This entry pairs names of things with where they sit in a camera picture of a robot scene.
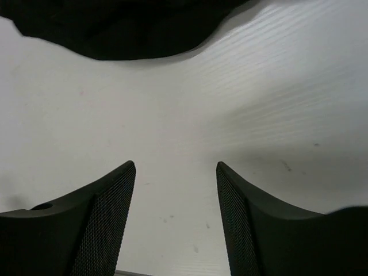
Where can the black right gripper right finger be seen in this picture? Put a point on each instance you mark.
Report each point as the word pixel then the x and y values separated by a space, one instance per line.
pixel 267 236

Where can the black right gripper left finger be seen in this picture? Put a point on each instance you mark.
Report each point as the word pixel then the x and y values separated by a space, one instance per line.
pixel 79 233

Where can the black pleated skirt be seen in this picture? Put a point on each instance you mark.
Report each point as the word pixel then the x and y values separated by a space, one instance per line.
pixel 120 30

